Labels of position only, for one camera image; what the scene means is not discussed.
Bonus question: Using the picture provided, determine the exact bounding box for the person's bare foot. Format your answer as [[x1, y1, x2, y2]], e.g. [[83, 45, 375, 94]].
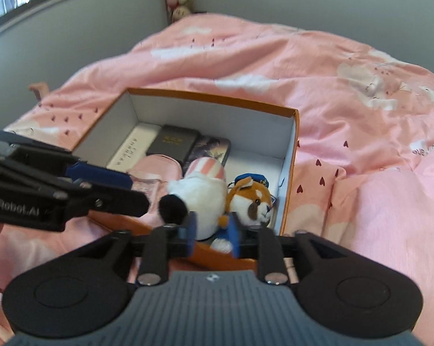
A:
[[28, 82, 50, 101]]

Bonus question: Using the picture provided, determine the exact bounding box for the brown bear plush blue hat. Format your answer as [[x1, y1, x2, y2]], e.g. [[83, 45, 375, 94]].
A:
[[211, 173, 276, 254]]

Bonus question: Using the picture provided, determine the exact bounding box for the orange cardboard storage box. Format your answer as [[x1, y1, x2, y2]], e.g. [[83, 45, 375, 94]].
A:
[[74, 89, 299, 271]]

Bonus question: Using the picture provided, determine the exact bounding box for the white pink striped plush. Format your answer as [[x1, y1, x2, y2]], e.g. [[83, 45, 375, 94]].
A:
[[158, 157, 227, 240]]

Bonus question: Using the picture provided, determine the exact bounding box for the colourful picture card box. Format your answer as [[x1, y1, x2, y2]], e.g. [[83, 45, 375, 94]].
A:
[[183, 135, 231, 173]]

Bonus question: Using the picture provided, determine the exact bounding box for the pink fabric pouch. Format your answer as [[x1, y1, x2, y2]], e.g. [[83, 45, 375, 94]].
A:
[[128, 155, 183, 228]]

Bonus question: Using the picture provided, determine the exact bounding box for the white long rectangular box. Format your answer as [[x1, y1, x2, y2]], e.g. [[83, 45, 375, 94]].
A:
[[107, 123, 161, 173]]

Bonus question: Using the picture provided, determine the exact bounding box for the pink patterned duvet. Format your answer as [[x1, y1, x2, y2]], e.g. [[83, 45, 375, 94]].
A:
[[7, 14, 434, 345]]

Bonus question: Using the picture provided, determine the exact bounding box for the gold brown square box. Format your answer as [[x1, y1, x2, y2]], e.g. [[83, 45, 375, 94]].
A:
[[146, 125, 200, 165]]

